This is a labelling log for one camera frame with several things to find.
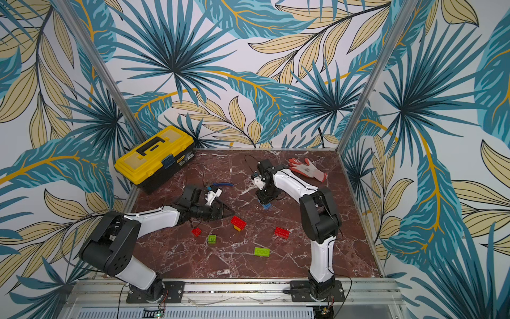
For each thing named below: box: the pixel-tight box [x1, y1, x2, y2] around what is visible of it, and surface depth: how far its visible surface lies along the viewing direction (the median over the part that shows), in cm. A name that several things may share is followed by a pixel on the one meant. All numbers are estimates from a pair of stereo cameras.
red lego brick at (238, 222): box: [230, 215, 248, 230], surface depth 88 cm
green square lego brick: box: [207, 234, 218, 244], surface depth 87 cm
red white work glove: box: [288, 158, 328, 183], surface depth 112 cm
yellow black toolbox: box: [114, 125, 196, 195], surface depth 96 cm
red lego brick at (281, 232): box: [274, 226, 291, 240], surface depth 90 cm
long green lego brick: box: [254, 247, 271, 258], surface depth 85 cm
